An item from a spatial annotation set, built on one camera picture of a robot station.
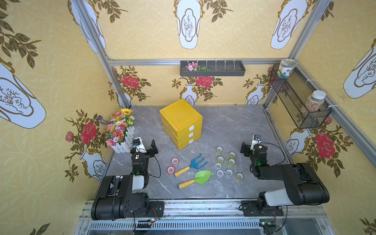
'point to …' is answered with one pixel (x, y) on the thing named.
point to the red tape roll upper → (175, 161)
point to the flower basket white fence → (120, 130)
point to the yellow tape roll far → (219, 150)
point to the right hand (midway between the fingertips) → (254, 143)
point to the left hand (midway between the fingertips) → (140, 142)
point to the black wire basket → (293, 93)
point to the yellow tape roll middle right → (231, 161)
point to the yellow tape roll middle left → (220, 159)
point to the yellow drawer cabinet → (182, 124)
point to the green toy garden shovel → (201, 177)
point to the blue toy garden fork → (194, 165)
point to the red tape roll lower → (170, 170)
